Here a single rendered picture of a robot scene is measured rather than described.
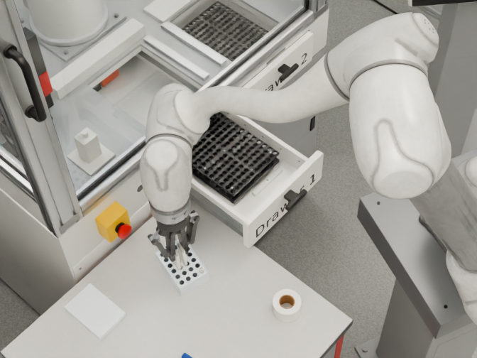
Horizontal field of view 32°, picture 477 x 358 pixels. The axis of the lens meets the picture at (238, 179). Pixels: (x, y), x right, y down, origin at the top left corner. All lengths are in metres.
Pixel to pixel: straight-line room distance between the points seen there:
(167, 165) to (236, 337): 0.53
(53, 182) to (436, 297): 0.92
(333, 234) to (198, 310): 1.11
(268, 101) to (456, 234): 0.43
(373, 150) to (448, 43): 1.49
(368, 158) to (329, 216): 1.81
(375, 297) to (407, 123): 1.70
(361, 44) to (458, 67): 1.43
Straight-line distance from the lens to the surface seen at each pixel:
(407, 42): 1.39
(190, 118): 1.77
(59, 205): 1.91
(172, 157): 1.67
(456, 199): 1.50
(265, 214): 2.01
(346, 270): 2.99
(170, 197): 1.72
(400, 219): 2.10
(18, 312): 3.01
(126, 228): 2.03
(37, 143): 1.73
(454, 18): 2.68
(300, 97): 1.50
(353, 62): 1.41
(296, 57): 2.36
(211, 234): 2.16
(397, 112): 1.30
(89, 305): 2.07
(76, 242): 2.05
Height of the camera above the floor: 2.59
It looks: 54 degrees down
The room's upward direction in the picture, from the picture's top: 2 degrees counter-clockwise
